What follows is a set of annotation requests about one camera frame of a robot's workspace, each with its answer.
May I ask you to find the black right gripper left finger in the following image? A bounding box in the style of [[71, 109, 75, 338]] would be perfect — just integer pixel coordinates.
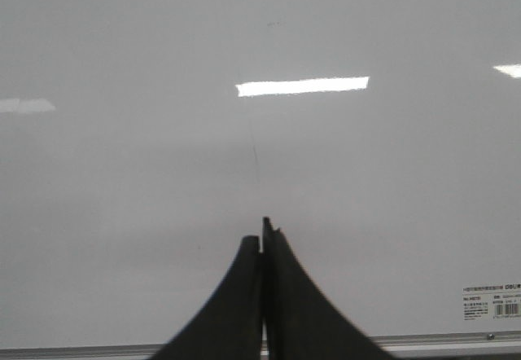
[[151, 235, 263, 360]]

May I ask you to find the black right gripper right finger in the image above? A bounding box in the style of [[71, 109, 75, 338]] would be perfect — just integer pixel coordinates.
[[262, 217, 394, 359]]

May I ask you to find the white product label sticker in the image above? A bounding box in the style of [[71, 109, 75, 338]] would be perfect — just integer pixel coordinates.
[[462, 283, 520, 321]]

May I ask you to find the white whiteboard with aluminium frame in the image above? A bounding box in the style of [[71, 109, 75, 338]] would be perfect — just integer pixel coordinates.
[[1, 0, 520, 355]]

